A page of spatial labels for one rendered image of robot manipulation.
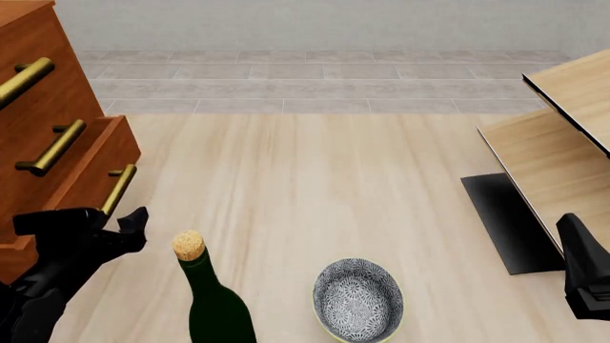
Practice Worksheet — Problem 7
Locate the pale wooden shelf black base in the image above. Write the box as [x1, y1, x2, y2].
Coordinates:
[459, 48, 610, 277]

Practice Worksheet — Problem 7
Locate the dark green glass bottle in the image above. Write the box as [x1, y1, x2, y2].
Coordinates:
[176, 246, 259, 343]

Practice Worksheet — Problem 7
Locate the long brass handle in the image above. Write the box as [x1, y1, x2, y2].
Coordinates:
[0, 56, 56, 111]

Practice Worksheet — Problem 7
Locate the tan cork stopper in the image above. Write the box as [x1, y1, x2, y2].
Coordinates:
[172, 229, 208, 262]

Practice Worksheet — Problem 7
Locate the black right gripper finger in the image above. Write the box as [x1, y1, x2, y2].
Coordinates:
[555, 212, 610, 287]

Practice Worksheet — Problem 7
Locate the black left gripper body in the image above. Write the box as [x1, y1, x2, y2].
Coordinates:
[32, 230, 139, 277]

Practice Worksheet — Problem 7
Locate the wooden cabinet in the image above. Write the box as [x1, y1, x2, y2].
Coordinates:
[0, 0, 109, 230]

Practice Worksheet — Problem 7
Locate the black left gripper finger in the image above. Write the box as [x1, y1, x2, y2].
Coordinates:
[117, 206, 149, 252]

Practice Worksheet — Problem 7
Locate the wooden drawer with long handle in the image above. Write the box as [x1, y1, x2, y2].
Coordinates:
[0, 3, 83, 126]

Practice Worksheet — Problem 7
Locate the short brass handle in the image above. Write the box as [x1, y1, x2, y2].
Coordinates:
[97, 163, 138, 216]

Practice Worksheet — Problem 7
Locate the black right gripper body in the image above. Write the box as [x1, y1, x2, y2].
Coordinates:
[563, 281, 610, 321]

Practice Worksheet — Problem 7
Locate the wooden drawer with medium handle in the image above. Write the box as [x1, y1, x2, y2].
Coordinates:
[0, 60, 107, 230]

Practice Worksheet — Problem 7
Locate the grey floral patterned bowl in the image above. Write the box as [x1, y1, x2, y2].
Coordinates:
[312, 257, 407, 342]

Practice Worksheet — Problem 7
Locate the medium brass handle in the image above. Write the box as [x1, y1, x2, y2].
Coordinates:
[14, 119, 88, 177]

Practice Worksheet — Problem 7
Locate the wooden drawer with short handle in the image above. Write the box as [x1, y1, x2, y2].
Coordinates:
[0, 114, 143, 287]

